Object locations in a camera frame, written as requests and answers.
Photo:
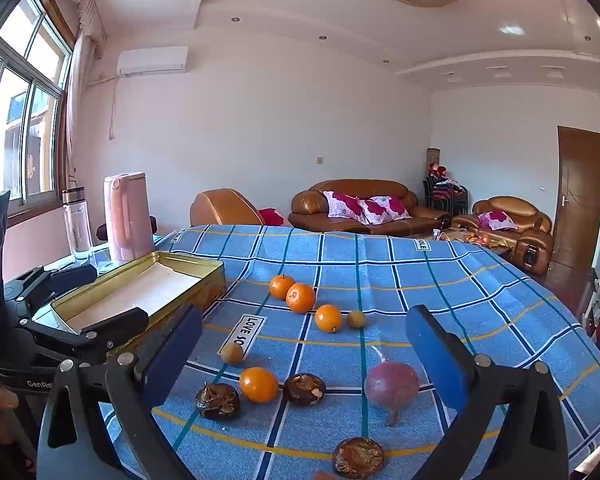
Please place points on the tall patterned vase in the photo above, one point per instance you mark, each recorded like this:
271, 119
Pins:
433, 160

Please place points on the small yellow-brown fruit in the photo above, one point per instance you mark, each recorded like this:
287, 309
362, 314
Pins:
232, 353
357, 319

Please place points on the gold rectangular tin box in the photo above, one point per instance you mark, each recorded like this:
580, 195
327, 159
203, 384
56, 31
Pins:
207, 285

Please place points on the black round stool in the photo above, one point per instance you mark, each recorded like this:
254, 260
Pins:
152, 225

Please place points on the coffee table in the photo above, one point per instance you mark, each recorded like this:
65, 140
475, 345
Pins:
472, 240

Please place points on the stacked dark chairs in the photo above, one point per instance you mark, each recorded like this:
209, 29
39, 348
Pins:
442, 195

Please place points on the brown leather three-seat sofa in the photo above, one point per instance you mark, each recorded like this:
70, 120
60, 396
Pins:
310, 215

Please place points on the clear plastic bottle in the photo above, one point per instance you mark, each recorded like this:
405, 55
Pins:
77, 230

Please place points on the white wall air conditioner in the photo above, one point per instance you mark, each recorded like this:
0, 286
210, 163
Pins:
152, 60

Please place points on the pink electric kettle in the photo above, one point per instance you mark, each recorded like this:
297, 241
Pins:
127, 220

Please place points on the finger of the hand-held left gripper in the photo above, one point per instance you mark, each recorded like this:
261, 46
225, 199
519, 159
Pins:
125, 322
55, 282

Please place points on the white pillow red flowers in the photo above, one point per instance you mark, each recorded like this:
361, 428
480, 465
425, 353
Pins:
385, 207
497, 220
342, 205

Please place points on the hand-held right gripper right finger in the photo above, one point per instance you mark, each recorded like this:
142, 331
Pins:
435, 355

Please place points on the pale curtain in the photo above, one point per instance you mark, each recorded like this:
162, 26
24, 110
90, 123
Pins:
75, 110

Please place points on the dark brown mangosteen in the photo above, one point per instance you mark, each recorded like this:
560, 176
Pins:
217, 400
358, 457
304, 388

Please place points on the blue checked blanket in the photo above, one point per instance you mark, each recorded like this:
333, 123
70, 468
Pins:
430, 280

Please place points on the brown leather armchair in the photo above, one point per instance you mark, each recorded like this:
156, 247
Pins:
220, 207
535, 245

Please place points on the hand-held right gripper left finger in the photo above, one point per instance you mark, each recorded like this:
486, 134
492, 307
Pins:
172, 347

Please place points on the brown wooden door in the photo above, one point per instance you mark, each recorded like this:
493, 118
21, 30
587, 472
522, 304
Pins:
577, 195

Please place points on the window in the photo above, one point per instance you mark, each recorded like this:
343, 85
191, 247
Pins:
20, 110

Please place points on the purple passion fruit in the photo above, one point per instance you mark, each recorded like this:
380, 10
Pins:
392, 385

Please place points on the air conditioner pipe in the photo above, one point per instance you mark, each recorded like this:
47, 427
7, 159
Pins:
112, 110

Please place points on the orange with green stem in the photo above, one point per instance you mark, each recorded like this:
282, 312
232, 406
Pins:
282, 286

